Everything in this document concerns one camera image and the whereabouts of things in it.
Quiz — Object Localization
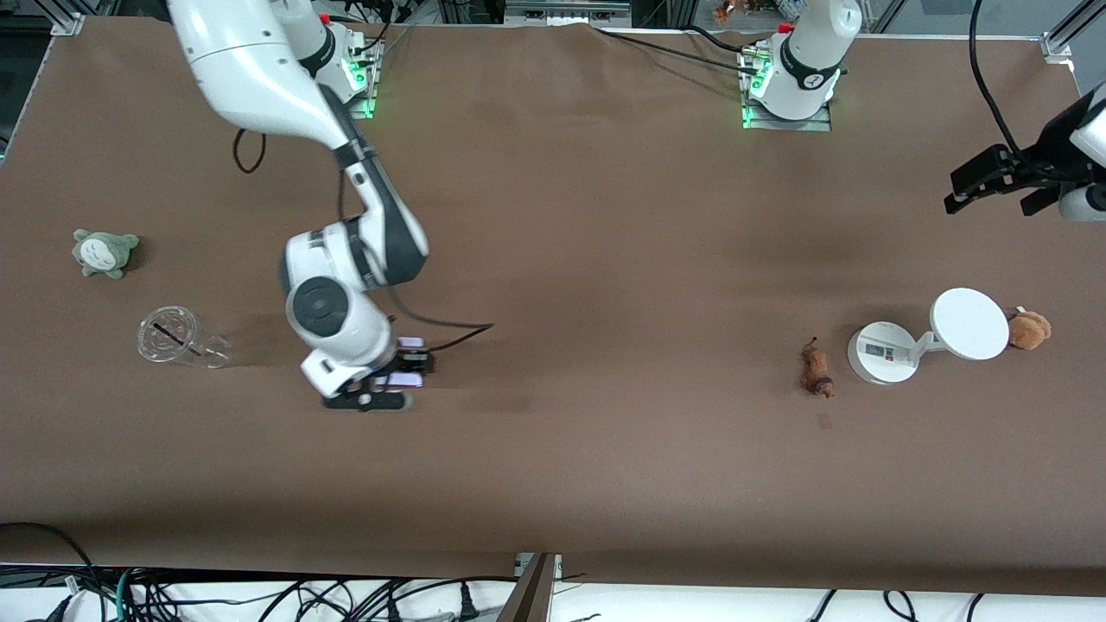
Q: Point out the lilac flip phone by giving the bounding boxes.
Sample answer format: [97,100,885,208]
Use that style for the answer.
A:
[393,337,430,387]

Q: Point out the brown lion statue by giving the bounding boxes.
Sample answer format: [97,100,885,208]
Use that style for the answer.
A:
[800,337,837,399]

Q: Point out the brown plush toy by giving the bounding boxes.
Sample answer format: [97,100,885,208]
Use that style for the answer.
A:
[1007,306,1053,352]

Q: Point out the white kitchen scale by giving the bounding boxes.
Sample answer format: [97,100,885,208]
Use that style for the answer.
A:
[847,287,1011,386]

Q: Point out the brown paper table cover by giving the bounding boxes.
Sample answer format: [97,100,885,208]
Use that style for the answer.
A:
[0,16,1106,597]

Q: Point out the clear lidded plastic cup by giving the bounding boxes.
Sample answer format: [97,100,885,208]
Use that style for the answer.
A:
[136,305,232,371]

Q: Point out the black drinking straw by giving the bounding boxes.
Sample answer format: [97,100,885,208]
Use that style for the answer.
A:
[152,323,205,356]

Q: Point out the grey-green Totoro plush toy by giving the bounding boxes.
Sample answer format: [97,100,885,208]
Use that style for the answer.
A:
[72,228,141,280]

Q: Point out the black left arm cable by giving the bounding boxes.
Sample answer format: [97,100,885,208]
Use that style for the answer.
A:
[968,0,1051,161]

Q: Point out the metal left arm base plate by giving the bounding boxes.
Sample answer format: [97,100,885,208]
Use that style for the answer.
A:
[741,48,832,132]

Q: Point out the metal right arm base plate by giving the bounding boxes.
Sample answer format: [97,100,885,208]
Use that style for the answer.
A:
[341,35,378,120]

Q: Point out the aluminium profile post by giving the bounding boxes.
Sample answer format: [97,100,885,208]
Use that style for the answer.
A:
[497,553,563,622]

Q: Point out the black cables at right base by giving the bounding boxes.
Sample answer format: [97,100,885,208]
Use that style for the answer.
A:
[333,0,414,54]

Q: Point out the black cable to left base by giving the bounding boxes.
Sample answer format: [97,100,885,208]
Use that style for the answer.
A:
[594,26,763,74]

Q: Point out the thick black arc cable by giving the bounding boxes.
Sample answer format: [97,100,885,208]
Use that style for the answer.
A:
[0,522,94,597]

